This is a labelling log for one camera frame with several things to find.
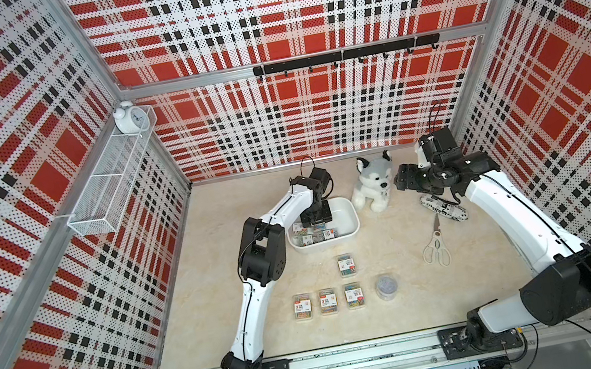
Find white plastic storage box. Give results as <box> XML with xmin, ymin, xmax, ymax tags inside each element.
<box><xmin>286</xmin><ymin>197</ymin><xmax>361</xmax><ymax>255</ymax></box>

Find square paper clip box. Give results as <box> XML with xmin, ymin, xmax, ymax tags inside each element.
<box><xmin>343</xmin><ymin>282</ymin><xmax>366</xmax><ymax>310</ymax></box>

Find round clear paper clip jar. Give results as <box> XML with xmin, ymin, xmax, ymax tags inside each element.
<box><xmin>375</xmin><ymin>274</ymin><xmax>399</xmax><ymax>302</ymax></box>

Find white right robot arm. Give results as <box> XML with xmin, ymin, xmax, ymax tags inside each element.
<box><xmin>394</xmin><ymin>128</ymin><xmax>591</xmax><ymax>346</ymax></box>

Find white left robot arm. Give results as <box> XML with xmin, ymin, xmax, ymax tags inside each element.
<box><xmin>220</xmin><ymin>167</ymin><xmax>333</xmax><ymax>369</ymax></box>

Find grey white husky plush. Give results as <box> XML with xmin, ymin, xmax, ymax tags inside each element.
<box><xmin>351</xmin><ymin>150</ymin><xmax>393</xmax><ymax>213</ymax></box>

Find white alarm clock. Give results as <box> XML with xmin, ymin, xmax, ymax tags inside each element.
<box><xmin>113</xmin><ymin>101</ymin><xmax>150</xmax><ymax>135</ymax></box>

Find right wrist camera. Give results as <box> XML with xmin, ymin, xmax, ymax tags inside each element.
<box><xmin>418</xmin><ymin>127</ymin><xmax>462</xmax><ymax>165</ymax></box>

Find white handled scissors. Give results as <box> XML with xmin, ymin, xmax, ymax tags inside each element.
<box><xmin>422</xmin><ymin>214</ymin><xmax>453</xmax><ymax>267</ymax></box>

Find black hook rail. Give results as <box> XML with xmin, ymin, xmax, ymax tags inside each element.
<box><xmin>253</xmin><ymin>32</ymin><xmax>441</xmax><ymax>78</ymax></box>

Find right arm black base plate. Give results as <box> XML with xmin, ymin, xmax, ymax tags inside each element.
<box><xmin>438</xmin><ymin>324</ymin><xmax>525</xmax><ymax>360</ymax></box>

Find white wire mesh shelf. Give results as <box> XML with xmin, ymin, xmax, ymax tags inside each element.
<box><xmin>68</xmin><ymin>105</ymin><xmax>157</xmax><ymax>237</ymax></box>

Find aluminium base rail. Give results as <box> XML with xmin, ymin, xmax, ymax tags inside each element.
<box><xmin>198</xmin><ymin>299</ymin><xmax>591</xmax><ymax>369</ymax></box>

